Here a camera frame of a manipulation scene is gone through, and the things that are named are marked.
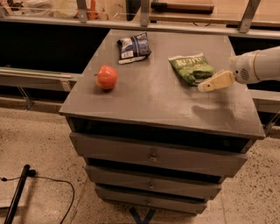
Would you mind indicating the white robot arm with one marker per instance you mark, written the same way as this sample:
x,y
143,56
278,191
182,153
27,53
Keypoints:
x,y
267,64

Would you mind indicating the green jalapeno chip bag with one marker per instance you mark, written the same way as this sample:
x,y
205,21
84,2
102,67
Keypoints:
x,y
192,69

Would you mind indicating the grey drawer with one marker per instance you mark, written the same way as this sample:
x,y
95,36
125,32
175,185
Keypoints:
x,y
150,200
209,162
152,183

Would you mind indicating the bottom grey drawer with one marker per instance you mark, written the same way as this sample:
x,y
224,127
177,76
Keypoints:
x,y
150,200

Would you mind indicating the metal railing frame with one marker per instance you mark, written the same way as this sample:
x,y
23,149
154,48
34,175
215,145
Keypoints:
x,y
142,22

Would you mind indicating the blue chip bag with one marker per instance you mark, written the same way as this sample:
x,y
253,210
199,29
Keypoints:
x,y
134,48

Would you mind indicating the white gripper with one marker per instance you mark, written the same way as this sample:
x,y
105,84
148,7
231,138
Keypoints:
x,y
242,68

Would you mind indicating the black pole on floor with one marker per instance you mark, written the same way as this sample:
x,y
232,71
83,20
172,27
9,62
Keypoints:
x,y
17,195

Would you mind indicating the top grey drawer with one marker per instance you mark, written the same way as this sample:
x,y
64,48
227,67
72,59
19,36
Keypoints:
x,y
209,162

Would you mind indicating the middle grey drawer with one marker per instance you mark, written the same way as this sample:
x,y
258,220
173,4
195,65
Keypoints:
x,y
152,183

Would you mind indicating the wooden bench in background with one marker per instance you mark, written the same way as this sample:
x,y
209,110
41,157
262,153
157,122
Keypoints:
x,y
192,11

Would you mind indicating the grey side shelf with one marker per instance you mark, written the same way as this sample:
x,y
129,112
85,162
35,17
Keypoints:
x,y
37,79

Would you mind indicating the grey drawer cabinet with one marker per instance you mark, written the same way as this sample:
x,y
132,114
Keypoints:
x,y
151,104

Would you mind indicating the red apple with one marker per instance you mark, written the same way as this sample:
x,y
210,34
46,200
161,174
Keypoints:
x,y
106,77

